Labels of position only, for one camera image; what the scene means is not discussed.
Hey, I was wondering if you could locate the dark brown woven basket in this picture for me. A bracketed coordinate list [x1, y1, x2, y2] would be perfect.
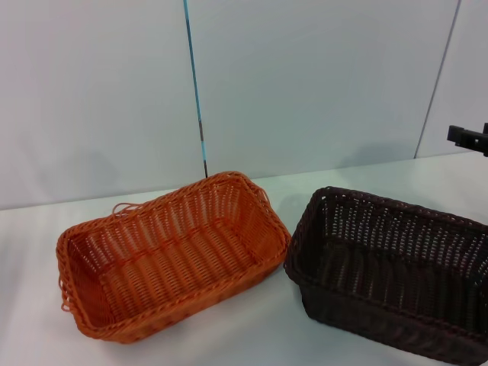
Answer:
[284, 185, 488, 366]

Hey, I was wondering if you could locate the orange woven plastic basket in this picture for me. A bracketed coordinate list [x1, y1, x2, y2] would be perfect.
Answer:
[56, 171, 293, 345]

